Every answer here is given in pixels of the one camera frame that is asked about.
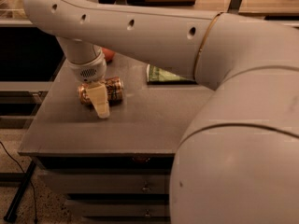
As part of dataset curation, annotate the orange LaCroix soda can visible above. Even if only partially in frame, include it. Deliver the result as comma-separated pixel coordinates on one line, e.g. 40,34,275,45
78,77,123,105

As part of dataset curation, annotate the drawer with knob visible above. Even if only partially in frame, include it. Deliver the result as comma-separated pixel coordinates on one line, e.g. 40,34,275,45
65,200,170,217
40,171,170,194

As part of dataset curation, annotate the black left floor rail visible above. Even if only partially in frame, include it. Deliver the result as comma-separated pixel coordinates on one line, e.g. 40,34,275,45
0,161,36,223

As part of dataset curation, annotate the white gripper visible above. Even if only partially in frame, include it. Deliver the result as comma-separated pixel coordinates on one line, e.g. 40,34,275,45
68,52,110,119

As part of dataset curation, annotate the green chip bag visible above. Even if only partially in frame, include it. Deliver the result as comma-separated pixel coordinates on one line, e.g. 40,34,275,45
146,64,194,84

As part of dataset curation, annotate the lower drawer with knob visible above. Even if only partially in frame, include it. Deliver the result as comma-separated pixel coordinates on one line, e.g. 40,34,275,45
65,200,170,217

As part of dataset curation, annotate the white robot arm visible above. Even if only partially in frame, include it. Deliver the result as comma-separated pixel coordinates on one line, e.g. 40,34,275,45
20,0,299,224

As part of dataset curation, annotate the orange fruit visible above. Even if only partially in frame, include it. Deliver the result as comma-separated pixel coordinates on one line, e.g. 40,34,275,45
102,48,115,63

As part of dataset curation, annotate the grey drawer cabinet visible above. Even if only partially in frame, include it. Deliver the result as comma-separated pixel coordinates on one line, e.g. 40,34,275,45
19,55,212,224

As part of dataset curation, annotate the top drawer with knob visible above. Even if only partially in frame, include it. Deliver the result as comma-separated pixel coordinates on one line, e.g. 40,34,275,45
40,171,170,194

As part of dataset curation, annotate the black floor cable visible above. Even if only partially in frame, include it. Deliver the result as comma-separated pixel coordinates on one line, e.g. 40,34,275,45
0,140,39,224

